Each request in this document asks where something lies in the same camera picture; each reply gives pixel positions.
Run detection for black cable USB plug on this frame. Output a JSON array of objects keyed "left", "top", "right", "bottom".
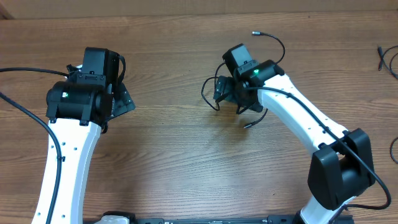
[{"left": 377, "top": 45, "right": 398, "bottom": 165}]

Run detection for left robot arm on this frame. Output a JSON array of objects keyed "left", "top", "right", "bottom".
[{"left": 32, "top": 47, "right": 136, "bottom": 223}]

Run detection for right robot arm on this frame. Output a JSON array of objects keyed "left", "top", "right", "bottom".
[{"left": 213, "top": 44, "right": 377, "bottom": 223}]

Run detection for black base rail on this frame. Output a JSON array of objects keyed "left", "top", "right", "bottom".
[{"left": 83, "top": 211, "right": 355, "bottom": 224}]

